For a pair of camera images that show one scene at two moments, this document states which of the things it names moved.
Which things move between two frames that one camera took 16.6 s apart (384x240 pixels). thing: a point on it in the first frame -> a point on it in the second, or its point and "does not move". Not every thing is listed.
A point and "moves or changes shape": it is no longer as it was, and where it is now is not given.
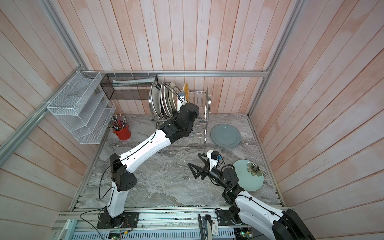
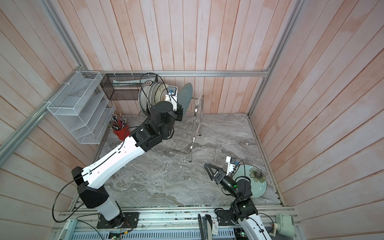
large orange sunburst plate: [163, 101] -> [153, 93]
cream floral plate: [174, 98] -> [161, 91]
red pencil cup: [123, 134] does not move
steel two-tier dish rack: [202, 99] moves or changes shape
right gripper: [201, 170] -> [221, 175]
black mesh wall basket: [128, 86] does not move
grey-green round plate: [225, 136] -> [184, 96]
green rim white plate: [155, 96] -> [142, 97]
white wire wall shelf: [82, 106] does not move
